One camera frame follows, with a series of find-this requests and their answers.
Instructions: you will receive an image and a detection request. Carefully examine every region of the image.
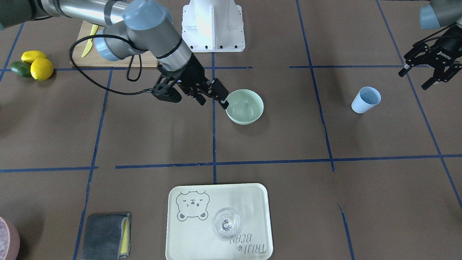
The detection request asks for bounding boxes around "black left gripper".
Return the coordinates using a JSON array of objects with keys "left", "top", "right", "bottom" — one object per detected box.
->
[{"left": 398, "top": 25, "right": 462, "bottom": 90}]

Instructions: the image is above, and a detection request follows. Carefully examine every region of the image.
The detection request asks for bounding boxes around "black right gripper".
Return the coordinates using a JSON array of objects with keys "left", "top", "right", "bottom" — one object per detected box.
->
[{"left": 164, "top": 53, "right": 229, "bottom": 110}]

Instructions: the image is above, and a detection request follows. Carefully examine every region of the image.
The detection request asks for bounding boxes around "green bowl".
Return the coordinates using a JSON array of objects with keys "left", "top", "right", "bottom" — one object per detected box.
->
[{"left": 226, "top": 89, "right": 264, "bottom": 125}]

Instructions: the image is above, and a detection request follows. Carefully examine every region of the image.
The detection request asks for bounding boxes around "light blue cup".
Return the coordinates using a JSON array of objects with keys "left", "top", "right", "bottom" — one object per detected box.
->
[{"left": 351, "top": 86, "right": 382, "bottom": 114}]

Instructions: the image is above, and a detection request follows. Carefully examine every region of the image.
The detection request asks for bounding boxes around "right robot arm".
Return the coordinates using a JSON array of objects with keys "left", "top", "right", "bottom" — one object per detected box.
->
[{"left": 1, "top": 0, "right": 229, "bottom": 109}]

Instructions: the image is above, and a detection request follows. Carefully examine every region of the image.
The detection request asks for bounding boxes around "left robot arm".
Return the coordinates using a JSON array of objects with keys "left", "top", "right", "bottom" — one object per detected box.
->
[{"left": 398, "top": 0, "right": 462, "bottom": 90}]

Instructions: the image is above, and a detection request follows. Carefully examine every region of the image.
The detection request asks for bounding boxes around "pink bowl with ice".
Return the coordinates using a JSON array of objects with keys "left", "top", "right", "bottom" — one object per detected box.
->
[{"left": 0, "top": 217, "right": 20, "bottom": 260}]

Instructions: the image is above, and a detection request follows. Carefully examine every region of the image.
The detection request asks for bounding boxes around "wooden cutting board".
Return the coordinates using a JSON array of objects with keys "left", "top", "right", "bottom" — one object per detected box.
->
[{"left": 73, "top": 21, "right": 158, "bottom": 68}]

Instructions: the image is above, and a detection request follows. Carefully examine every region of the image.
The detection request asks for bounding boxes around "clear wine glass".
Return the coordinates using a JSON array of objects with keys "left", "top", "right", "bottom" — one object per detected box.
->
[{"left": 213, "top": 207, "right": 243, "bottom": 240}]

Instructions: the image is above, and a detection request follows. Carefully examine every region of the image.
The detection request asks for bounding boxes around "yellow plastic knife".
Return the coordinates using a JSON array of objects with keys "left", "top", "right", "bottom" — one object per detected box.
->
[{"left": 81, "top": 24, "right": 99, "bottom": 58}]

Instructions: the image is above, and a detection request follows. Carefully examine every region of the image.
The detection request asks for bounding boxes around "cream bear serving tray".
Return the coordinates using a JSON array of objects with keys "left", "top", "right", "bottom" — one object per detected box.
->
[{"left": 165, "top": 183, "right": 274, "bottom": 260}]

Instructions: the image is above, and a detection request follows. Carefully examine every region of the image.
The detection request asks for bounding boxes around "yellow lemon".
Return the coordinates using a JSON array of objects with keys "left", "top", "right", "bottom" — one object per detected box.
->
[
  {"left": 30, "top": 57, "right": 54, "bottom": 81},
  {"left": 21, "top": 50, "right": 48, "bottom": 64}
]

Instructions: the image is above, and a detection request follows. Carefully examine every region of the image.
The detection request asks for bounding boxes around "folded grey cloth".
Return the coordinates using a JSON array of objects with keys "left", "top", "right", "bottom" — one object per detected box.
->
[{"left": 81, "top": 212, "right": 131, "bottom": 260}]

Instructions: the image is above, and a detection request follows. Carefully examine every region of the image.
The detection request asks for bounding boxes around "green lime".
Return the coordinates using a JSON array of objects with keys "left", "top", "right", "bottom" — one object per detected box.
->
[{"left": 10, "top": 61, "right": 32, "bottom": 78}]

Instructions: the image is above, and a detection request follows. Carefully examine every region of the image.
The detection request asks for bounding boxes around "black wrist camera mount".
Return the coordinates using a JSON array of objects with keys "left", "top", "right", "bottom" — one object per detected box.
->
[{"left": 151, "top": 74, "right": 182, "bottom": 103}]

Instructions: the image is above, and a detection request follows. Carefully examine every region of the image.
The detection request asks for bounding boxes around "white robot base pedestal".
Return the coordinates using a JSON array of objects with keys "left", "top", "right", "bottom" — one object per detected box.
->
[{"left": 182, "top": 0, "right": 246, "bottom": 53}]

